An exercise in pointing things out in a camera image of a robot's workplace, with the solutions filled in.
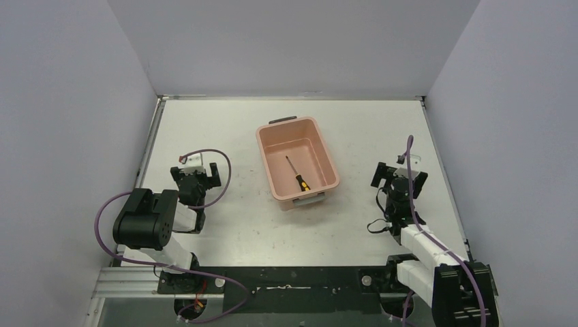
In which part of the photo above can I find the pink plastic bin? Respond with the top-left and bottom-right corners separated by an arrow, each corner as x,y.
256,116 -> 340,211

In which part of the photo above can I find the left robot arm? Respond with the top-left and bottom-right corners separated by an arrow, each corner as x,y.
112,162 -> 222,294

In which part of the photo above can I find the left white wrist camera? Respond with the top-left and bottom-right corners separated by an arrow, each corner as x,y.
178,153 -> 206,175

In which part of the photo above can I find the aluminium front rail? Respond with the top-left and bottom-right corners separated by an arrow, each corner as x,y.
83,264 -> 504,327

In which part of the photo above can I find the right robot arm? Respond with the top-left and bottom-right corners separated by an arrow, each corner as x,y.
371,162 -> 500,326

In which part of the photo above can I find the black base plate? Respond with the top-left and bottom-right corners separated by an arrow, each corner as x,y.
157,266 -> 408,316

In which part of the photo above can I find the black yellow screwdriver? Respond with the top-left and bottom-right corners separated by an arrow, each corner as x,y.
286,156 -> 310,191

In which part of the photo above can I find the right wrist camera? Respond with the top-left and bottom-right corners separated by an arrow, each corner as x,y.
393,155 -> 421,180

